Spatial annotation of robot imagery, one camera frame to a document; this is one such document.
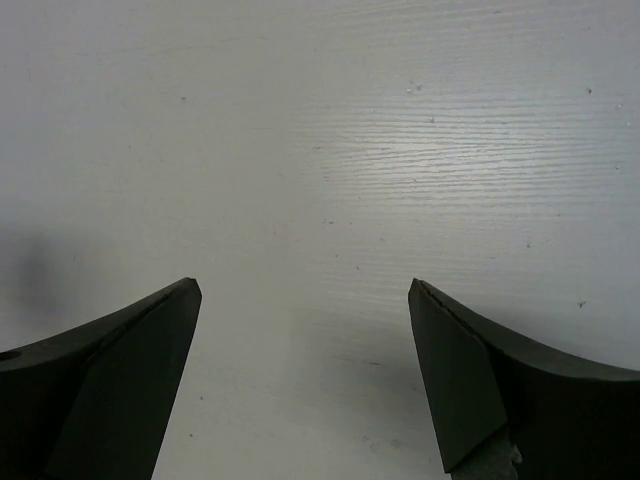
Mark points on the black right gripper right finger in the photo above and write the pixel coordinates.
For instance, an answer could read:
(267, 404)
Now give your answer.
(505, 406)

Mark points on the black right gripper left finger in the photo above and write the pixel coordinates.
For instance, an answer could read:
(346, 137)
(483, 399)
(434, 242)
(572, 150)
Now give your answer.
(94, 402)

